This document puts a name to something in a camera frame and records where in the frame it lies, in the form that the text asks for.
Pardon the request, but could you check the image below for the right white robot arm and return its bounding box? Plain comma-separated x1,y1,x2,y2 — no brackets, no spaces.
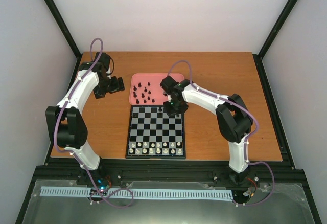
160,76,254,186

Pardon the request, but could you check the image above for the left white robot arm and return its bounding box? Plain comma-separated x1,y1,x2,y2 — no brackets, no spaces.
45,52,125,185

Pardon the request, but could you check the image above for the pink tray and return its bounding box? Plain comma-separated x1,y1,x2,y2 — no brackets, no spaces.
129,73,168,105

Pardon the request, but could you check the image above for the black and grey chessboard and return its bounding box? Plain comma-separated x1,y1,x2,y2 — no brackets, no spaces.
125,105,186,160

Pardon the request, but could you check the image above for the left black frame post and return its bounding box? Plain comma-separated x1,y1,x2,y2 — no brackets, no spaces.
44,0,82,58

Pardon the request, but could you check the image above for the black frame post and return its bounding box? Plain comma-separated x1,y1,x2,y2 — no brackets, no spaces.
44,0,82,58
258,0,298,60

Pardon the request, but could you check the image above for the black aluminium frame base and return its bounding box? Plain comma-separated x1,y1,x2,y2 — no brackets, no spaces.
16,54,321,223

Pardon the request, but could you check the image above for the light blue cable duct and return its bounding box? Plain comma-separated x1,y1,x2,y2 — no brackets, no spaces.
39,186,233,201

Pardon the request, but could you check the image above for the right black frame post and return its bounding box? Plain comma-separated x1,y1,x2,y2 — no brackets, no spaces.
258,0,298,60

